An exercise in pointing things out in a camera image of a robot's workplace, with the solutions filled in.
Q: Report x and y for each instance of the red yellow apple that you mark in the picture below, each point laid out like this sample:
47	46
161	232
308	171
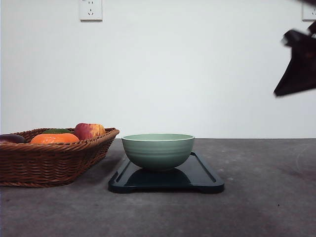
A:
88	130

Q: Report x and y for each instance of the white wall socket right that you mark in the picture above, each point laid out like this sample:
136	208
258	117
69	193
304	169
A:
308	13

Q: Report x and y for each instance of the brown wicker basket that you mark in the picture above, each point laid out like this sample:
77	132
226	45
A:
41	165

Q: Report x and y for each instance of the orange fruit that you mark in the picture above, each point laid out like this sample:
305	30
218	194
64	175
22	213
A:
55	138

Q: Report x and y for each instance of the white wall socket left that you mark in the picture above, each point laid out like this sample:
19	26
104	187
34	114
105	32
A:
90	11

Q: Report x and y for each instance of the white wall socket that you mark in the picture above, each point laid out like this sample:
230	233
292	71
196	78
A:
90	11
308	13

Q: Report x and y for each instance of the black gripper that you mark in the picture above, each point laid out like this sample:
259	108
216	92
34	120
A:
301	72

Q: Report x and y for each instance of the dark rectangular tray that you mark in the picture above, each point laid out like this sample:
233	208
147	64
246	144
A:
194	175

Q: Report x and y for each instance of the green ceramic bowl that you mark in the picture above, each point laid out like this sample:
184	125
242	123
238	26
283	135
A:
158	151

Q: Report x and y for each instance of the green avocado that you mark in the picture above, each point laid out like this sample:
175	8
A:
57	131

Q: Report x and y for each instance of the dark red apple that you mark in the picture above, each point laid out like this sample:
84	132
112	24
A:
12	138

